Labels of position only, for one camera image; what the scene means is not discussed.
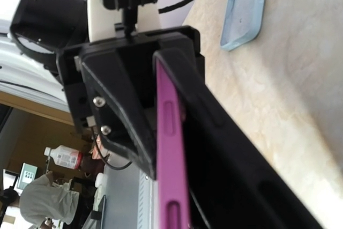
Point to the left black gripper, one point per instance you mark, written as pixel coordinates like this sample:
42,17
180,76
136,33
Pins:
113,80

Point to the black phone case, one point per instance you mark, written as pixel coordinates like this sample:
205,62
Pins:
231,184

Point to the light blue phone case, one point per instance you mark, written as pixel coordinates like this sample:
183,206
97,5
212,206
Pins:
242,23

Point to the plastic bottle red label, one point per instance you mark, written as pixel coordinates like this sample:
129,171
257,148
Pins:
64,156

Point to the person in grey shirt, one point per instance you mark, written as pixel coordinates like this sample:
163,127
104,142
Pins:
40,200

